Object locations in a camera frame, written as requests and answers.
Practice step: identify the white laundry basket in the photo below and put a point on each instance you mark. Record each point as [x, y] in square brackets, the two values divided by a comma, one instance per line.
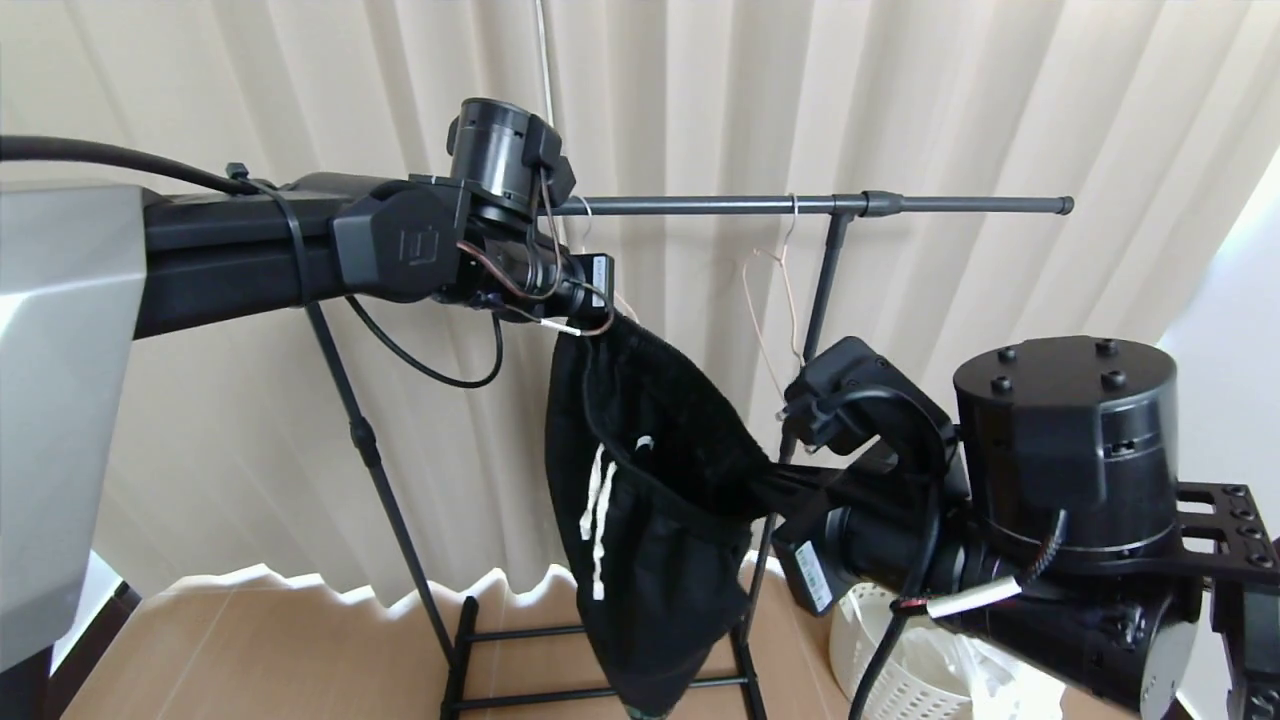
[870, 650]

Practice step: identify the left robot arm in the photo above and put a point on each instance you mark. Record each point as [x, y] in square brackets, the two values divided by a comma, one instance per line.
[230, 250]

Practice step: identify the black clothes rack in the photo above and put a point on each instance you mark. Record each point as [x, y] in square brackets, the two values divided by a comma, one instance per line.
[900, 205]

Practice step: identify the white printed t-shirt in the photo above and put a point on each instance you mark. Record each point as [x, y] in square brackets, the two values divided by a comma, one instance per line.
[960, 680]

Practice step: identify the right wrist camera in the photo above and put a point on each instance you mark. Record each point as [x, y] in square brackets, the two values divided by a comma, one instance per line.
[850, 390]

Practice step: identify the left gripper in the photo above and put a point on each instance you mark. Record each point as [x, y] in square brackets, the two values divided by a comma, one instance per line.
[555, 285]

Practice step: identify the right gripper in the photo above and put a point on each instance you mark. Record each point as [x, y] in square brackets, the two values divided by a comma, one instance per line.
[1060, 620]

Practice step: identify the pink clothes hanger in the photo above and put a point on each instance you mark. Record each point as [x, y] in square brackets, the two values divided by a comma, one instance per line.
[583, 220]
[790, 290]

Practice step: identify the beige curtain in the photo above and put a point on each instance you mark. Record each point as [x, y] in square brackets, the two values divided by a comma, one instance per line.
[1000, 100]

